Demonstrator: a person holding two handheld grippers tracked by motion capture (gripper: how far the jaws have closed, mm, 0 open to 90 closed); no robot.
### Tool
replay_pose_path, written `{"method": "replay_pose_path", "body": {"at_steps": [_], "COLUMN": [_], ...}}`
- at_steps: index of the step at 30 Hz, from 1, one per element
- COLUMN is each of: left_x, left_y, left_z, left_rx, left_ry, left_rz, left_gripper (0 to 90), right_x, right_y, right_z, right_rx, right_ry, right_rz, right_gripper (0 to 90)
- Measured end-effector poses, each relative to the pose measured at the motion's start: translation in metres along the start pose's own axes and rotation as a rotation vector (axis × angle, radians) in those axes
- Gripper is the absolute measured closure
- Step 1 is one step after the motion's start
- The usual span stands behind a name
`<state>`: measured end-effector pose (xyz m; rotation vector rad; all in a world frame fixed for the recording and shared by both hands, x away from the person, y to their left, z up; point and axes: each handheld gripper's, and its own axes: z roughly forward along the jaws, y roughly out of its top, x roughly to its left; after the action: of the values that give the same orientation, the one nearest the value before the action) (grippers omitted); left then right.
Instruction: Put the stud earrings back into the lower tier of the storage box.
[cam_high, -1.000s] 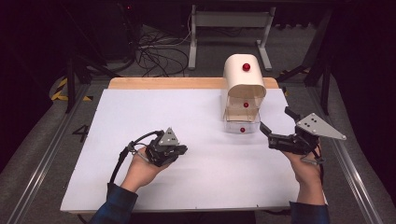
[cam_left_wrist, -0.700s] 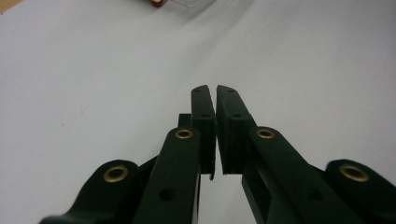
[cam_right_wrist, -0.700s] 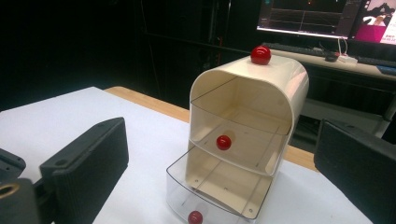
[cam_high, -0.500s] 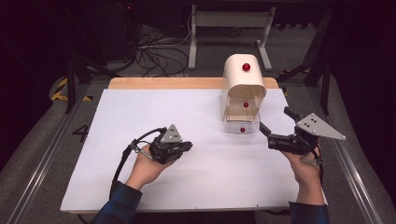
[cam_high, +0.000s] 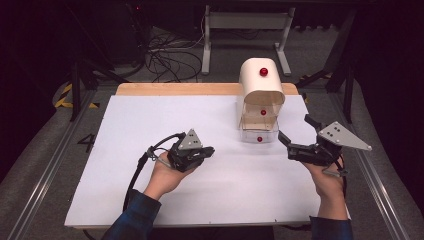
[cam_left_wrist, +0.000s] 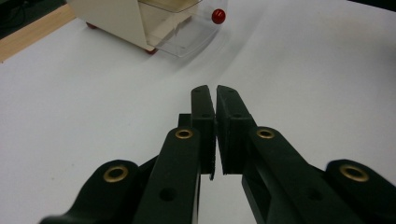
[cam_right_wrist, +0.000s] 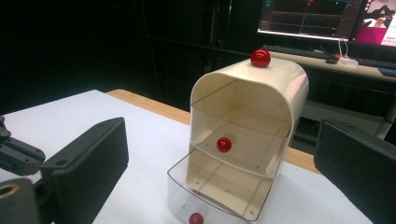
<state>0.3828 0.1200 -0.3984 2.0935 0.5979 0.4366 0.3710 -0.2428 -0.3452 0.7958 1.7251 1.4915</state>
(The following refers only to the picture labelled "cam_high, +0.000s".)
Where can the black tripod stand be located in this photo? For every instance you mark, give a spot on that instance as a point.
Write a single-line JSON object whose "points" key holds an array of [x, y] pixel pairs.
{"points": [[76, 90], [348, 83]]}

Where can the wooden table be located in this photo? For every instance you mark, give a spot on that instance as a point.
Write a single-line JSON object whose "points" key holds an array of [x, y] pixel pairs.
{"points": [[183, 89]]}

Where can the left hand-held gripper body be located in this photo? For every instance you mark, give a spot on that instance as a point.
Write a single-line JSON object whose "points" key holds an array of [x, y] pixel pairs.
{"points": [[186, 156]]}

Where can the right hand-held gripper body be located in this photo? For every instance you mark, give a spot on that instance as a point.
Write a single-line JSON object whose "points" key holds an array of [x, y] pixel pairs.
{"points": [[336, 138]]}

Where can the cream drawer cabinet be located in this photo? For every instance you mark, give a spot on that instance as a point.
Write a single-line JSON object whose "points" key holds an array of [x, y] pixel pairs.
{"points": [[258, 85]]}

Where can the metal stand frame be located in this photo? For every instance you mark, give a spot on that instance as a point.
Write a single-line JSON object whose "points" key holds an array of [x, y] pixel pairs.
{"points": [[246, 20]]}

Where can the person's left hand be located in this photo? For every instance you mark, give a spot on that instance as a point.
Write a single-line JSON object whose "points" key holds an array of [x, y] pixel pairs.
{"points": [[163, 178]]}

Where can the black computer tower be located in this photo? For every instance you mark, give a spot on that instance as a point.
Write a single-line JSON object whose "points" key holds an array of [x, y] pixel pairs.
{"points": [[126, 33]]}

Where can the yellow black floor tape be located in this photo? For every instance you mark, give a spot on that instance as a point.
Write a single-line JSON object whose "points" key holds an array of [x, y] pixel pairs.
{"points": [[63, 96]]}

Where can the clear drawer with red knob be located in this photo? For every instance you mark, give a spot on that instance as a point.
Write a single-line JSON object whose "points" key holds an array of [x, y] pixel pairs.
{"points": [[259, 139], [263, 112]]}

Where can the person's right hand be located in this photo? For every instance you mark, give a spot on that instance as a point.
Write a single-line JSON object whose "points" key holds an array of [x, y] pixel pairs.
{"points": [[326, 183]]}

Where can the aluminium floor rail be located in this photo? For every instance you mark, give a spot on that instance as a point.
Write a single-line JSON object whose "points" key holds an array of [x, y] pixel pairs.
{"points": [[50, 173], [373, 180]]}

